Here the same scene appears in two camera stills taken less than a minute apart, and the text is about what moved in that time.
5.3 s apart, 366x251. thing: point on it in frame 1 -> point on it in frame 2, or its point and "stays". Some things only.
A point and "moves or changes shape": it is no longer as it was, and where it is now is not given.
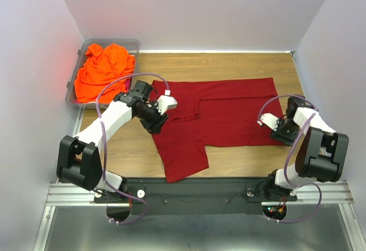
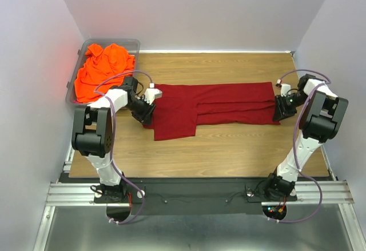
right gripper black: (284, 136) -> (283, 109)
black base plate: (217, 195) stays
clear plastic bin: (132, 45) stays
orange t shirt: (100, 66) stays
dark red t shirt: (210, 112) moves or changes shape
